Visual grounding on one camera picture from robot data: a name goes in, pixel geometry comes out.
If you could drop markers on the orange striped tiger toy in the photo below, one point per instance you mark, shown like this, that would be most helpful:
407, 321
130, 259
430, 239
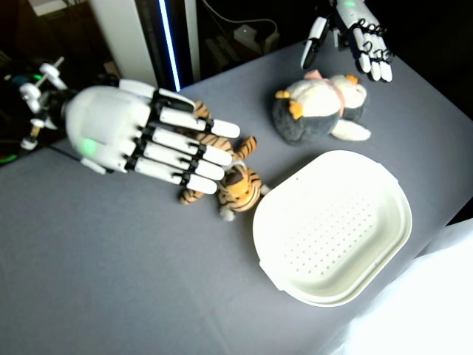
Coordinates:
240, 185

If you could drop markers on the grey white penguin toy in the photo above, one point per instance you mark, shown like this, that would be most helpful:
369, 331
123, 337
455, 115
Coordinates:
314, 111

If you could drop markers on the white power adapter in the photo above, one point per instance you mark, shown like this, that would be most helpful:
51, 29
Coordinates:
245, 34

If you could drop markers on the grey table cloth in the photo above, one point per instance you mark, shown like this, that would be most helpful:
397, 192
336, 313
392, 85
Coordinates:
111, 266

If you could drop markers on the white column with blue light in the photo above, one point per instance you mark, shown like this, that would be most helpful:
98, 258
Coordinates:
133, 40

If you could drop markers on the white smooth panel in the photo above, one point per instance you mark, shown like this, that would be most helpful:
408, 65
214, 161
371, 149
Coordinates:
417, 296

